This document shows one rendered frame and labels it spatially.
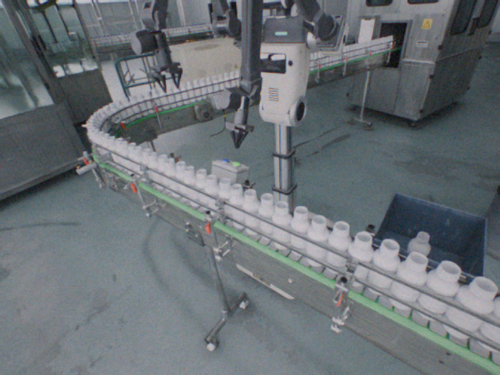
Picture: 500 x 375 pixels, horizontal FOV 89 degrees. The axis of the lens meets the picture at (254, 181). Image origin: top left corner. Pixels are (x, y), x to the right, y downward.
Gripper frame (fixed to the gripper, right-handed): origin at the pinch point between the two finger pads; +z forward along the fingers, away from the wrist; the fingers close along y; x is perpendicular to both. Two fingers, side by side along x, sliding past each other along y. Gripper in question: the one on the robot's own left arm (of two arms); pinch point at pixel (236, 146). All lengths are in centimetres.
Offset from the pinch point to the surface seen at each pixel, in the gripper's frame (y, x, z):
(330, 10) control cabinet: -225, 567, -233
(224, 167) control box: -2.6, -3.6, 8.9
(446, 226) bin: 77, 43, 18
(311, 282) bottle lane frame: 46, -15, 30
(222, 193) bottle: 10.2, -17.9, 13.1
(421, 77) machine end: 23, 339, -74
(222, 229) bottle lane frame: 10.7, -16.4, 27.4
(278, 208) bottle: 33.4, -19.5, 9.4
